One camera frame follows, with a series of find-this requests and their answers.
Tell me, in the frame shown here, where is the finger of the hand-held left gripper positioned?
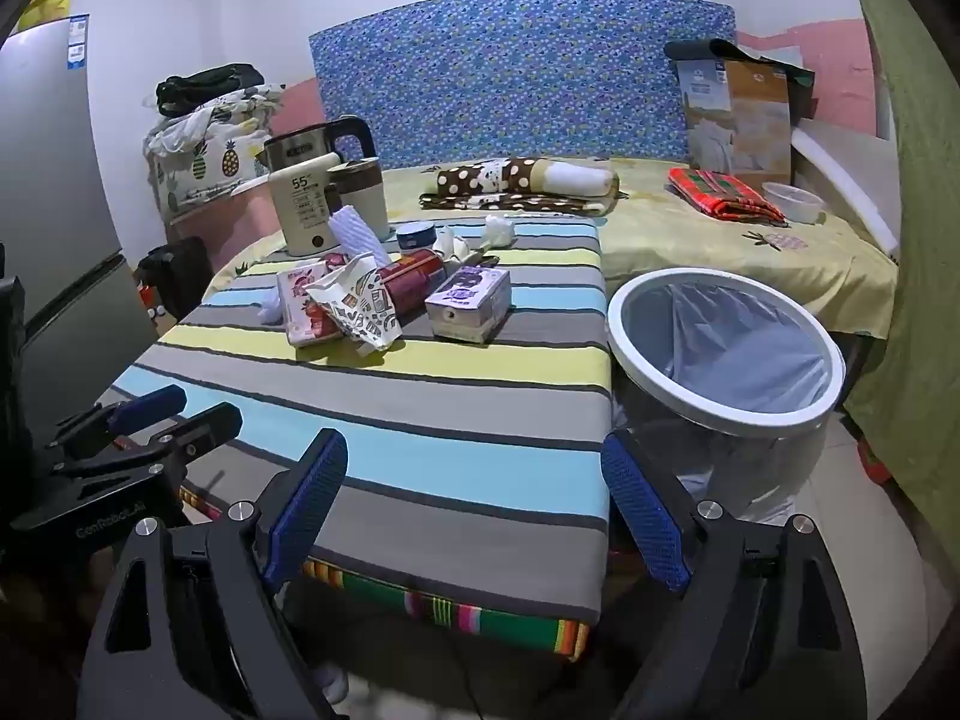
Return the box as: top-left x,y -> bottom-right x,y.
49,384 -> 188,458
52,401 -> 245,477

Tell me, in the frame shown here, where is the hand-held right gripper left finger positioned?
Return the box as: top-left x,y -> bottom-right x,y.
79,427 -> 350,720

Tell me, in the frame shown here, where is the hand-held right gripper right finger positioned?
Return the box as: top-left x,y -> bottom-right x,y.
600,431 -> 867,720

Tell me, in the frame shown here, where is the pink cartoon packet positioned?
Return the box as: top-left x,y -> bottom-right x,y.
276,255 -> 350,347

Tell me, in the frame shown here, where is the white round trash bin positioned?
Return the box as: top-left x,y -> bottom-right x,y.
606,268 -> 847,526

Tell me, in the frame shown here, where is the translucent bin liner bag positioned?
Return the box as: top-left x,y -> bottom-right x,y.
619,281 -> 833,526

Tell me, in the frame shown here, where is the patterned paper bag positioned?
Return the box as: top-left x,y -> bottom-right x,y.
304,253 -> 406,352

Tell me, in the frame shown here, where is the red drink can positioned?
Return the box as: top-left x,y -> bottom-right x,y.
375,247 -> 449,316

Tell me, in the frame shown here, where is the purple white small box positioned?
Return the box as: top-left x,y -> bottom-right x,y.
424,266 -> 512,344

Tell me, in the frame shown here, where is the blue white paper cup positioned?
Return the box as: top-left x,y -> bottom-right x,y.
395,221 -> 437,254

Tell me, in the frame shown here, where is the white paper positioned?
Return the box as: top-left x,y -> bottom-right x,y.
435,225 -> 485,265

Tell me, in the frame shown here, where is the black backpack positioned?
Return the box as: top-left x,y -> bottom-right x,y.
135,236 -> 215,323

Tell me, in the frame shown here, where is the striped table cloth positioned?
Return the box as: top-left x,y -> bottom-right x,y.
101,216 -> 612,620

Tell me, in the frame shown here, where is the multicolour striped cloth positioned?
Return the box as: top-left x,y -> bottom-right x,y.
180,484 -> 593,661

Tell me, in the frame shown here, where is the pink cabinet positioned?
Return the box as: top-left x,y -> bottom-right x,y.
166,180 -> 282,271

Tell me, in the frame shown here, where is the red floor object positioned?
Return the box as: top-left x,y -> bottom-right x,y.
859,439 -> 890,485

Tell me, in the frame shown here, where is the white electric kettle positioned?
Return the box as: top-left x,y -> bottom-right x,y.
268,152 -> 342,257

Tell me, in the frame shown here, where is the pineapple print bedding bag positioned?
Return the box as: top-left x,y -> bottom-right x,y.
146,82 -> 290,222

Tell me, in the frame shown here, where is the grey refrigerator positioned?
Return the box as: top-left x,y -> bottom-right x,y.
0,13 -> 162,421

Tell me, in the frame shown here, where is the yellow bed sheet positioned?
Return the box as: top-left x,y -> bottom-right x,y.
206,157 -> 901,338

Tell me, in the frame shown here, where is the beige cup with brown lid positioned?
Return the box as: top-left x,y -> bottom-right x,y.
328,157 -> 391,241

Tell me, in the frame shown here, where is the red green plaid cloth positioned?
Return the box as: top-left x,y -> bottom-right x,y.
667,166 -> 788,226

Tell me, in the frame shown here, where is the black bag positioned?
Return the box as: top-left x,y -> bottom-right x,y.
155,64 -> 267,117

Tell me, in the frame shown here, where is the white plastic bowl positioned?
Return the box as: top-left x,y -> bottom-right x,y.
761,181 -> 824,224

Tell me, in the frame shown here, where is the brown polka dot blanket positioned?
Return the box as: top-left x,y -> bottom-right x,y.
418,156 -> 622,215

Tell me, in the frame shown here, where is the green curtain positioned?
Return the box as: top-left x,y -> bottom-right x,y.
844,0 -> 960,533

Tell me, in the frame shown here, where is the cardboard bedding box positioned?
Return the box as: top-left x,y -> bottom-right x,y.
675,56 -> 794,173

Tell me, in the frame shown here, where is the blue floral headboard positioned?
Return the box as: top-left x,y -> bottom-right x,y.
309,0 -> 740,170

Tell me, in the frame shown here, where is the steel black-handled kettle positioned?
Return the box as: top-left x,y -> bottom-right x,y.
261,116 -> 380,173

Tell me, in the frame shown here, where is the white bed frame board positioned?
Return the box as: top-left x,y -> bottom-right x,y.
791,124 -> 901,256

